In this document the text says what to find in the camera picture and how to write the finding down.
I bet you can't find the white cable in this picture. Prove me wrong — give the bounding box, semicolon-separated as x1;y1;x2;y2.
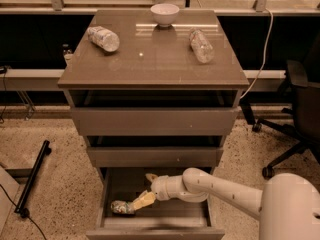
239;9;274;100

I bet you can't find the grey drawer cabinet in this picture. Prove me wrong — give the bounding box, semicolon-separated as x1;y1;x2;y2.
56;9;250;240

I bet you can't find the black floor cable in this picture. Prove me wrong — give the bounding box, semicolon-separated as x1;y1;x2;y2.
0;183;48;240

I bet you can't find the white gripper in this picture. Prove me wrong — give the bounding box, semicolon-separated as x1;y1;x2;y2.
133;173;176;210

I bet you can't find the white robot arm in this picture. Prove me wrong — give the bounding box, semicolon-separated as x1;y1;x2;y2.
133;168;320;240

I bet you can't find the clear plastic bottle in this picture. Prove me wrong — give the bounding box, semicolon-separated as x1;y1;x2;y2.
87;26;120;52
189;28;214;64

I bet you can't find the black bar stand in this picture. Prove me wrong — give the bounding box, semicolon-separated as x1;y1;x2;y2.
14;140;51;218

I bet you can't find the grey top drawer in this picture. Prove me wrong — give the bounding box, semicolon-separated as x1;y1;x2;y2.
69;98;242;137

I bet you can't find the black office chair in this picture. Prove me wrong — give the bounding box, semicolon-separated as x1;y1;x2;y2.
240;34;320;179

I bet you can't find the grey drawer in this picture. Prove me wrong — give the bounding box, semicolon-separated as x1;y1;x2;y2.
86;167;224;240
87;136;223;167
69;98;242;137

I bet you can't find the grey middle drawer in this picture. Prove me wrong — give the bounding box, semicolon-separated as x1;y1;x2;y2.
87;136;223;167

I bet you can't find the grey bottom drawer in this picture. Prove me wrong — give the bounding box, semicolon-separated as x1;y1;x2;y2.
86;167;224;240

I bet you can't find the white bowl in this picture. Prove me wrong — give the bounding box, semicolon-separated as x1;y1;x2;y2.
150;3;180;27

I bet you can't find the right clear plastic bottle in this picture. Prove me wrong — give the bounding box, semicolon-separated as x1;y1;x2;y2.
189;28;214;64

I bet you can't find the left clear plastic bottle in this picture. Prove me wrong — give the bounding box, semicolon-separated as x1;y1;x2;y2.
87;26;120;52

